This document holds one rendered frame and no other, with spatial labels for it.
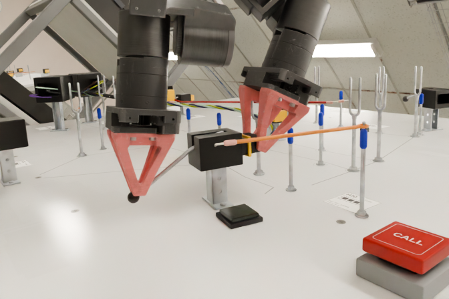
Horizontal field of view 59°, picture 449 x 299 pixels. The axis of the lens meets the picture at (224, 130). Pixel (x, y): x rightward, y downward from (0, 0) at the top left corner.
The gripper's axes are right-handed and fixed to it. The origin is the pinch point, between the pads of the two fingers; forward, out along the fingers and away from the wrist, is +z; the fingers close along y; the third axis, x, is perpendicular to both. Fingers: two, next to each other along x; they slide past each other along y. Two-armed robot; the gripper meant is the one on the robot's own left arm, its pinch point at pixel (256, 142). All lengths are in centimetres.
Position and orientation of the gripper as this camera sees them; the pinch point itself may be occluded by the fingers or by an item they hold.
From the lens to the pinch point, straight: 51.9
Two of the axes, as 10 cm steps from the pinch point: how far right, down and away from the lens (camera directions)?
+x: -8.4, -3.1, -4.6
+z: -3.5, 9.4, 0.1
